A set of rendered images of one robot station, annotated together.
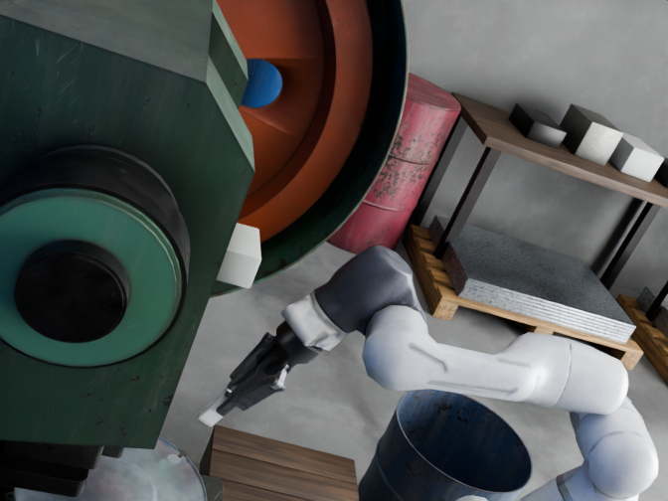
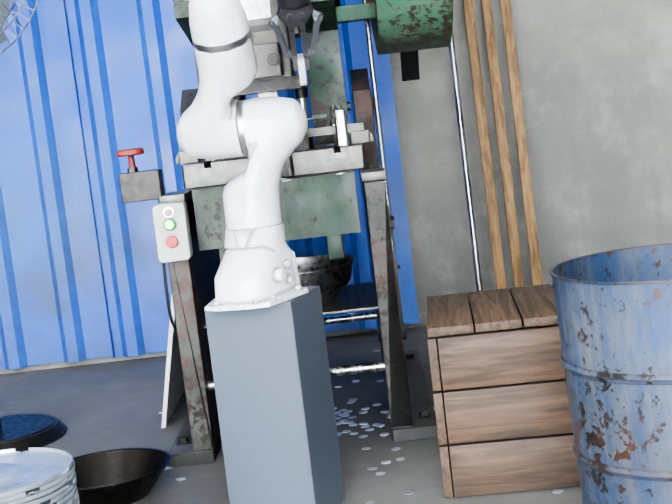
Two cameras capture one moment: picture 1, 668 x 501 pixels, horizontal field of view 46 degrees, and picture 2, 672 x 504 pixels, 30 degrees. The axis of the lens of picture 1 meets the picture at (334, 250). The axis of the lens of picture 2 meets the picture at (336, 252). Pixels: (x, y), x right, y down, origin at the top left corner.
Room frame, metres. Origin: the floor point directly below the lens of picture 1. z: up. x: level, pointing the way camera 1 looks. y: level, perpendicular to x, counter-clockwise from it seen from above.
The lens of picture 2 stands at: (2.01, -2.73, 0.81)
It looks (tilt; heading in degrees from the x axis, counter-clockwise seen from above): 7 degrees down; 109
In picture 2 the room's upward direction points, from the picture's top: 7 degrees counter-clockwise
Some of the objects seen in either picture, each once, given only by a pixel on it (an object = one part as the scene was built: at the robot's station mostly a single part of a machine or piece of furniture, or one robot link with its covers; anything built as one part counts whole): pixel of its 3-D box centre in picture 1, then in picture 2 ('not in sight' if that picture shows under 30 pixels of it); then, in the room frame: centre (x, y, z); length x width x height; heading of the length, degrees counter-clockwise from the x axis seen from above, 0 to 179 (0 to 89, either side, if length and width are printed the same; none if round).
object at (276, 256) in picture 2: not in sight; (251, 264); (1.07, -0.49, 0.52); 0.22 x 0.19 x 0.14; 90
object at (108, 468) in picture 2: not in sight; (106, 482); (0.59, -0.33, 0.04); 0.30 x 0.30 x 0.07
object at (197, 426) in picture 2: not in sight; (191, 256); (0.55, 0.34, 0.45); 0.92 x 0.12 x 0.90; 108
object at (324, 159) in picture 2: not in sight; (276, 164); (0.85, 0.28, 0.68); 0.45 x 0.30 x 0.06; 18
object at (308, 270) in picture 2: not in sight; (291, 284); (0.85, 0.28, 0.36); 0.34 x 0.34 x 0.10
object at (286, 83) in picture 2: (37, 434); (268, 91); (0.85, 0.29, 0.86); 0.20 x 0.16 x 0.05; 18
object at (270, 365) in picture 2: not in sight; (276, 406); (1.07, -0.45, 0.23); 0.18 x 0.18 x 0.45; 0
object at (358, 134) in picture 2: not in sight; (338, 124); (1.01, 0.33, 0.76); 0.17 x 0.06 x 0.10; 18
